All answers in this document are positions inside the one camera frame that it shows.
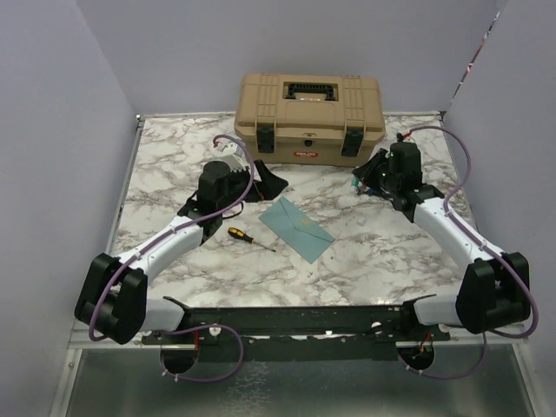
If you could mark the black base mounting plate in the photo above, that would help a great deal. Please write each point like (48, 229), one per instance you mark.
(298, 333)

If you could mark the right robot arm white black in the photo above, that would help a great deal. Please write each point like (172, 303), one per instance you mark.
(492, 293)

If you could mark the aluminium frame rail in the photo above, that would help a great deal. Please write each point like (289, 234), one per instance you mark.
(120, 158)

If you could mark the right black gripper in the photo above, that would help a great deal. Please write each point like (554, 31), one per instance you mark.
(367, 173)

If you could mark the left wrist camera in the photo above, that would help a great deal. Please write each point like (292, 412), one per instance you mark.
(232, 155)

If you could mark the tan plastic toolbox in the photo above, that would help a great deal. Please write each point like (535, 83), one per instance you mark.
(314, 120)

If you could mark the teal envelope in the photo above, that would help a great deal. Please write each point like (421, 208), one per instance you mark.
(304, 235)

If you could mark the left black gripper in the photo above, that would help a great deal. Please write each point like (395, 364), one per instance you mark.
(268, 188)

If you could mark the yellow black screwdriver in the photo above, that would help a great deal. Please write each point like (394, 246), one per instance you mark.
(241, 236)

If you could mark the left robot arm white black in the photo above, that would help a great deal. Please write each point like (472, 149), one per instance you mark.
(114, 300)

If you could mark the green white glue stick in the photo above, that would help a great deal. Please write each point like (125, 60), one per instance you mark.
(355, 185)

